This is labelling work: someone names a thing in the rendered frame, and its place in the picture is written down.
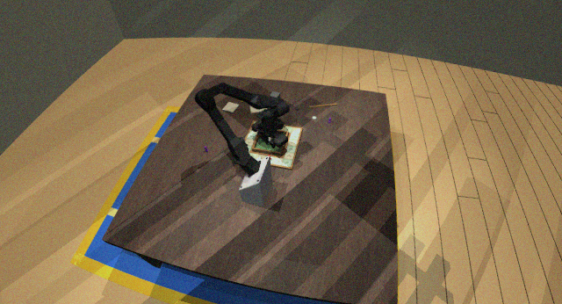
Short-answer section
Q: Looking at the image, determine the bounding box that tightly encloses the white sheet of paper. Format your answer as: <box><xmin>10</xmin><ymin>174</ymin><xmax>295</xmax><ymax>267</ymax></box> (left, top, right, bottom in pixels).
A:
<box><xmin>250</xmin><ymin>106</ymin><xmax>267</xmax><ymax>112</ymax></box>

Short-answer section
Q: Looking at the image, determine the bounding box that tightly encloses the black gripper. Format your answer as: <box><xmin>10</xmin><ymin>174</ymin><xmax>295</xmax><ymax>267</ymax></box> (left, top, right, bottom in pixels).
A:
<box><xmin>251</xmin><ymin>120</ymin><xmax>288</xmax><ymax>148</ymax></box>

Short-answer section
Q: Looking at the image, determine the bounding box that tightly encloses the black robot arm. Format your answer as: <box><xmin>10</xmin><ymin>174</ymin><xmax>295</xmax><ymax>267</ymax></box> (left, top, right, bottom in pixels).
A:
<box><xmin>195</xmin><ymin>82</ymin><xmax>290</xmax><ymax>177</ymax></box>

